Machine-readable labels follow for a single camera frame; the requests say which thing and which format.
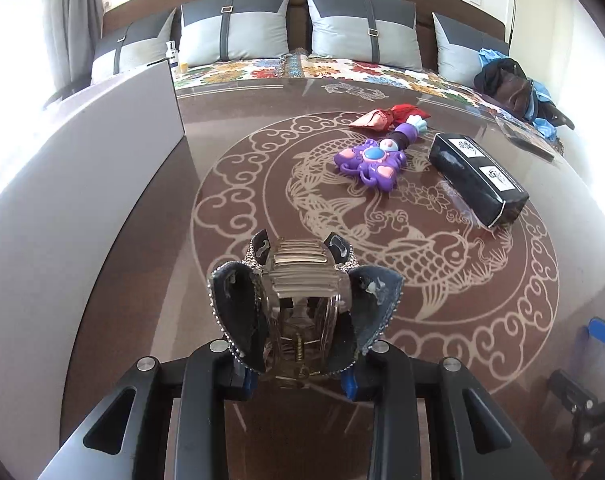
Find long black box white labels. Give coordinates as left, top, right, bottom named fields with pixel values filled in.
left=428, top=133, right=529, bottom=229

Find rhinestone black hair claw clip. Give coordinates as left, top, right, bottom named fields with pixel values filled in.
left=208, top=231, right=404, bottom=384

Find purple toy wand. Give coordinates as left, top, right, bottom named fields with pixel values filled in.
left=334, top=115, right=427, bottom=192

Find red candy wrapper packet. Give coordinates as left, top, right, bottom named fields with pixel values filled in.
left=350, top=104, right=430, bottom=132

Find white cardboard sorting box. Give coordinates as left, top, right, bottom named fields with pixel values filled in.
left=0, top=62, right=184, bottom=479

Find pile of dark and blue clothes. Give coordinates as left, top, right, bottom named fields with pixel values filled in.
left=473, top=48, right=575, bottom=142

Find grey pillow far right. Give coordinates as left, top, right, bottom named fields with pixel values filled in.
left=432, top=13, right=509, bottom=87

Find grey pillow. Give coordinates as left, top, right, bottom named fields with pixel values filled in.
left=432, top=13, right=509, bottom=87
left=307, top=0, right=423, bottom=70
left=91, top=9, right=176, bottom=84
left=179, top=0, right=289, bottom=67

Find floral sofa cushion cover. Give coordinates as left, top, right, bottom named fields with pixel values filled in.
left=174, top=51, right=564, bottom=154

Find grey pillow far left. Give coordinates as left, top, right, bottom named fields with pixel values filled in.
left=91, top=9, right=176, bottom=84

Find white spray bottle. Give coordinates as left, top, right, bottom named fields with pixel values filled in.
left=166, top=40, right=179, bottom=70

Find grey curtain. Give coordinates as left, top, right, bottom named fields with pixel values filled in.
left=44, top=0, right=104, bottom=93

